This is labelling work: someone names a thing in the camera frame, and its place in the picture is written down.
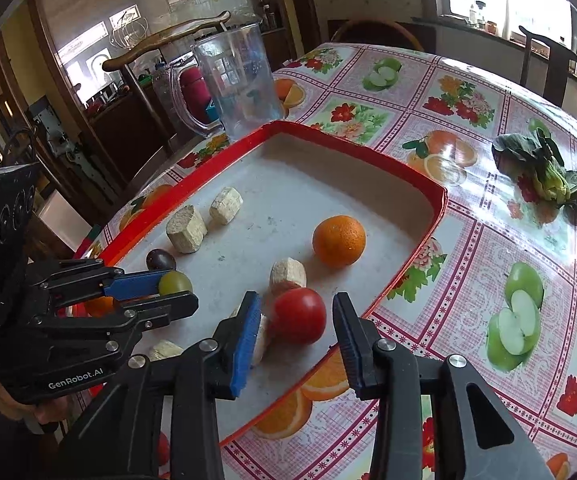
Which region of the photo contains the green bok choy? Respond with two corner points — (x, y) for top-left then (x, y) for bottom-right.
(491, 129), (577, 223)

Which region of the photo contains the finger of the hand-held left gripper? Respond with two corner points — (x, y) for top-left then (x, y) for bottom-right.
(29, 257), (169, 307)
(43, 292), (200, 344)

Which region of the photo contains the round-back wooden chair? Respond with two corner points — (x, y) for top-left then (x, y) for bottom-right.
(328, 19), (426, 53)

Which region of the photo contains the large orange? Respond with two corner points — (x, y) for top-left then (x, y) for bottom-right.
(312, 215), (367, 268)

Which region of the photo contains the dark purple plum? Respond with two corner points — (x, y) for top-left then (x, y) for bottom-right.
(146, 248), (176, 272)

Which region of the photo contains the red thermos bottle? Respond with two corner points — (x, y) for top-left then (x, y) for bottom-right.
(181, 65), (214, 123)

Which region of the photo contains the green grape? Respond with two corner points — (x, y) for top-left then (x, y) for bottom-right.
(158, 270), (193, 297)

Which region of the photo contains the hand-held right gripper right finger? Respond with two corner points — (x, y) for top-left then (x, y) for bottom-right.
(332, 291), (556, 480)

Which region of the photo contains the clear glass mug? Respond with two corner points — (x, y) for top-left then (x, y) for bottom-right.
(169, 20), (286, 142)

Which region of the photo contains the dark wooden chair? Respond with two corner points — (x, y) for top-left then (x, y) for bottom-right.
(518, 25), (577, 121)

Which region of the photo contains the small orange tangerine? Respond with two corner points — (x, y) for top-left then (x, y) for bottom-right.
(84, 296), (119, 317)

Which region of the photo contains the person's left hand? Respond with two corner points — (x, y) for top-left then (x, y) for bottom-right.
(0, 379), (70, 429)

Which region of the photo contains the red tomato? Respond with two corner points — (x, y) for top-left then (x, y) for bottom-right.
(272, 287), (327, 345)

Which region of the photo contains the fruit-print tablecloth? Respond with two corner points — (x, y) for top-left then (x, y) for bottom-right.
(76, 42), (577, 480)

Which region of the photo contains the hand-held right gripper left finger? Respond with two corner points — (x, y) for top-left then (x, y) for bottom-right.
(56, 290), (264, 480)

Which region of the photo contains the wooden chair with curved rail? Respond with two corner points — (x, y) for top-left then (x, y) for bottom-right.
(102, 10), (232, 161)

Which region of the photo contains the red-rimmed white tray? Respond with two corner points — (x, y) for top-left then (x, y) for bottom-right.
(71, 120), (448, 448)

